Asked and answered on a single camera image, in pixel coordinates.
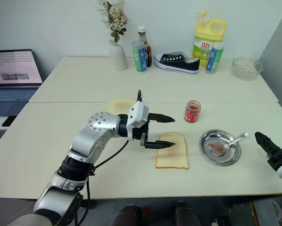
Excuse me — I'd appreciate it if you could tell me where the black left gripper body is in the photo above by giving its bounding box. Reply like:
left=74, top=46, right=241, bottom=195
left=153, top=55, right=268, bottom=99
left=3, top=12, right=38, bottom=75
left=132, top=117, right=152, bottom=148

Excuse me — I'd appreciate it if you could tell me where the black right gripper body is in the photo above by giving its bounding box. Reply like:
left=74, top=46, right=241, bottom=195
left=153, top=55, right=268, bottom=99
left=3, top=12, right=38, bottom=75
left=267, top=147, right=282, bottom=171

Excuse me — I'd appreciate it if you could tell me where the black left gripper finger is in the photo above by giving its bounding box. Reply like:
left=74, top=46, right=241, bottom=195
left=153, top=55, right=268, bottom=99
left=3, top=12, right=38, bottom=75
left=144, top=140, right=177, bottom=150
left=148, top=113, right=176, bottom=124

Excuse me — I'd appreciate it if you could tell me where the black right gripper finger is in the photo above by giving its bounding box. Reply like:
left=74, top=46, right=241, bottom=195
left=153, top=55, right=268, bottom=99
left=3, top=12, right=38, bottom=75
left=258, top=132, right=280, bottom=153
left=254, top=132, right=274, bottom=156

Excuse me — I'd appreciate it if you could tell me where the white bread slice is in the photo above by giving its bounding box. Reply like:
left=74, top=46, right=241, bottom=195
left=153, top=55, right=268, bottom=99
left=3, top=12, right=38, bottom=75
left=155, top=132, right=190, bottom=170

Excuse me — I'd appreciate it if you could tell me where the silver metal spoon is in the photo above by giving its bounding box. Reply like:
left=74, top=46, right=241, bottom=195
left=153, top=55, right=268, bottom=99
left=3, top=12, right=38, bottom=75
left=208, top=132, right=249, bottom=153

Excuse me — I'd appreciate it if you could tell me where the red jam glass jar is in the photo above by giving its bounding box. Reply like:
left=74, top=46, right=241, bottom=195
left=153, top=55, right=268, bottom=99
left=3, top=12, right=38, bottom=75
left=184, top=100, right=202, bottom=123

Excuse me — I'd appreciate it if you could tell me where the toasted bread slice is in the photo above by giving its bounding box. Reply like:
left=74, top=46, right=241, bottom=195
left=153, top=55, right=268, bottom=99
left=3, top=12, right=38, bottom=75
left=106, top=98, right=137, bottom=114

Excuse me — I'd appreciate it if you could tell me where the pink jam blob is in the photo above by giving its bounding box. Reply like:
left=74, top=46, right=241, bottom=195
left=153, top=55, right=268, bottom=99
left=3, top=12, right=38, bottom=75
left=208, top=142, right=229, bottom=153

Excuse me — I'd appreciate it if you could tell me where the round stainless steel plate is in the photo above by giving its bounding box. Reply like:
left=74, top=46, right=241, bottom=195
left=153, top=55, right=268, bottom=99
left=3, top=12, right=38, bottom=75
left=200, top=129, right=242, bottom=166

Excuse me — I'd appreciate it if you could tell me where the black white canvas shoe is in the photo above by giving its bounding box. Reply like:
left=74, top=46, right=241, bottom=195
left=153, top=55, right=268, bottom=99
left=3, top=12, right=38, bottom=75
left=153, top=52, right=201, bottom=75

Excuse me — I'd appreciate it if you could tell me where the blue green tube container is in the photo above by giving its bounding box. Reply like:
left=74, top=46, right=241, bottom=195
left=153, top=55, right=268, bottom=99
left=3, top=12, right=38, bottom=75
left=131, top=40, right=148, bottom=74
left=205, top=42, right=225, bottom=74

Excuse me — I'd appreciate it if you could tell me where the dark sauce glass bottle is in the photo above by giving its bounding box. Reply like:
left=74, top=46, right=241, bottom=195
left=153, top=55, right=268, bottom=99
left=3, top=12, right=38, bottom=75
left=137, top=25, right=153, bottom=68

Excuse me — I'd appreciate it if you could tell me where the clear glass bowl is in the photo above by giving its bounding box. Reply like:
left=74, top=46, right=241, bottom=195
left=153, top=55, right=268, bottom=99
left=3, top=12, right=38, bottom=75
left=232, top=56, right=264, bottom=81

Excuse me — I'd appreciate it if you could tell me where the white ceramic vase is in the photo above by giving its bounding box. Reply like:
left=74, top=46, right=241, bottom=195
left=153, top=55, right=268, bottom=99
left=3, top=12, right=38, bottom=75
left=108, top=39, right=129, bottom=72

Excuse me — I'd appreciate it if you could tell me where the dark rounded shape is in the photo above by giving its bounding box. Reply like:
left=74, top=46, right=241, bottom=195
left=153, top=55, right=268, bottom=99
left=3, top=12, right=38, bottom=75
left=112, top=204, right=142, bottom=226

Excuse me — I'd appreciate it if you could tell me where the yellow detergent pump bottle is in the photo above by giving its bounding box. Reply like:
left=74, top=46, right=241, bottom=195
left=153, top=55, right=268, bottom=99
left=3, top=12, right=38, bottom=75
left=192, top=10, right=227, bottom=68

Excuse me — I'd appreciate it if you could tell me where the dried flower bouquet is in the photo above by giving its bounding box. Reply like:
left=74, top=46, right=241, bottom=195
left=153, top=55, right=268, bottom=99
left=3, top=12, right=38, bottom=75
left=96, top=0, right=129, bottom=44

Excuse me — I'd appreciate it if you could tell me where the silver robot torso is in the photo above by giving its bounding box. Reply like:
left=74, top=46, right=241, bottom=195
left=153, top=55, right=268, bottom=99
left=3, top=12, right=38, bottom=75
left=8, top=211, right=53, bottom=226

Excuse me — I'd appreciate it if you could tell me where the open blue laptop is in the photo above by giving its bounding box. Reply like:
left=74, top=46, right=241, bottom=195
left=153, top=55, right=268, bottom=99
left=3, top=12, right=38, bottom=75
left=0, top=48, right=44, bottom=117

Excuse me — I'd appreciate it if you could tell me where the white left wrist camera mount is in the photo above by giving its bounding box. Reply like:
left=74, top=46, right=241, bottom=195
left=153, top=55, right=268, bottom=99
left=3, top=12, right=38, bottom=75
left=127, top=100, right=150, bottom=141

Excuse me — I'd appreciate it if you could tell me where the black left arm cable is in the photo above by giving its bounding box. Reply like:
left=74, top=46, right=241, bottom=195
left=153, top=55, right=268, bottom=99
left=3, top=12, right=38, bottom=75
left=73, top=138, right=131, bottom=226

